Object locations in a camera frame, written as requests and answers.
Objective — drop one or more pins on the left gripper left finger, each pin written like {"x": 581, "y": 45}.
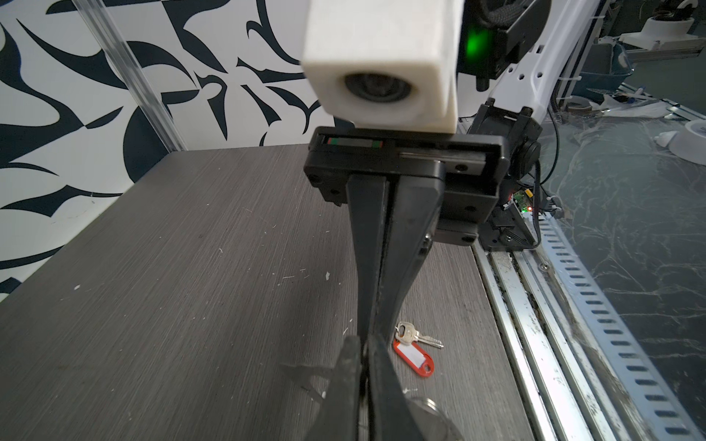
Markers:
{"x": 338, "y": 417}

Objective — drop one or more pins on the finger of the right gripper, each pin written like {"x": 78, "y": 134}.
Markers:
{"x": 367, "y": 198}
{"x": 409, "y": 229}

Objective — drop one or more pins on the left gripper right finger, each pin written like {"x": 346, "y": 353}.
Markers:
{"x": 389, "y": 414}

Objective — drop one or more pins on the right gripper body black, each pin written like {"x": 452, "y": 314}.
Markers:
{"x": 471, "y": 166}

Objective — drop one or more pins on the red key tag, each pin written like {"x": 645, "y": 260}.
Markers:
{"x": 416, "y": 358}

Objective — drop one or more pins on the silver key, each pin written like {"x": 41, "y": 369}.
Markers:
{"x": 407, "y": 334}

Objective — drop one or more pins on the perforated metal ring plate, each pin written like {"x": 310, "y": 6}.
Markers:
{"x": 432, "y": 421}

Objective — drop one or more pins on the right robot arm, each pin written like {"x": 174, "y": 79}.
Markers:
{"x": 511, "y": 55}

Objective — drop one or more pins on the right circuit board with wires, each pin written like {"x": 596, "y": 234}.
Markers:
{"x": 544, "y": 203}

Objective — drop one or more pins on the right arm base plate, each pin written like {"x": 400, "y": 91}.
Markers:
{"x": 508, "y": 230}

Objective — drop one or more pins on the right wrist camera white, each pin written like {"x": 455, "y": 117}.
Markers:
{"x": 385, "y": 64}

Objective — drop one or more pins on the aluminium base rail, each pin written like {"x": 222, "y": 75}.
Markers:
{"x": 557, "y": 395}

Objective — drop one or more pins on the white slotted cable duct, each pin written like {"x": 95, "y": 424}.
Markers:
{"x": 638, "y": 393}

